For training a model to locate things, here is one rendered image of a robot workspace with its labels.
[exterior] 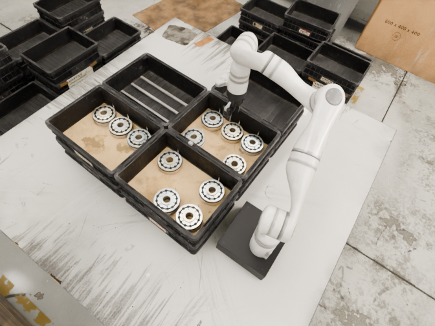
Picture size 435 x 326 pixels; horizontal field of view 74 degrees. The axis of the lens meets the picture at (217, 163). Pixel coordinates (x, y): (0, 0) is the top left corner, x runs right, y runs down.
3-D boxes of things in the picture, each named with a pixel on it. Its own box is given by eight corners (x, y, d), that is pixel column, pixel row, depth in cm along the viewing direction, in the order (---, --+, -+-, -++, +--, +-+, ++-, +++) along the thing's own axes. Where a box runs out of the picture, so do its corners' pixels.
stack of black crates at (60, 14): (90, 33, 271) (74, -18, 232) (114, 46, 263) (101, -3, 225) (55, 54, 252) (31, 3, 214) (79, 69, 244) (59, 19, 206)
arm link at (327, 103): (353, 88, 88) (323, 165, 86) (337, 97, 97) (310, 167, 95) (326, 76, 87) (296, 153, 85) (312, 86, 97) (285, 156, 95)
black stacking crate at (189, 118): (275, 148, 135) (281, 133, 125) (239, 193, 121) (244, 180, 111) (208, 107, 145) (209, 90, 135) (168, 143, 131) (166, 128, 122)
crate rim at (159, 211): (243, 183, 113) (244, 180, 111) (195, 243, 99) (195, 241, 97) (166, 130, 123) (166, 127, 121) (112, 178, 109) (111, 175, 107)
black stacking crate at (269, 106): (304, 111, 149) (312, 95, 139) (275, 147, 135) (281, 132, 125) (241, 76, 159) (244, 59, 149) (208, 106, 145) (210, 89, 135)
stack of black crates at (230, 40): (265, 65, 267) (270, 43, 247) (248, 82, 253) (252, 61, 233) (228, 46, 276) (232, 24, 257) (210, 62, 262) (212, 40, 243)
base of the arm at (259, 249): (277, 244, 114) (287, 231, 99) (263, 262, 110) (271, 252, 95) (258, 229, 117) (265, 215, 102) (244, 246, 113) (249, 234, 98)
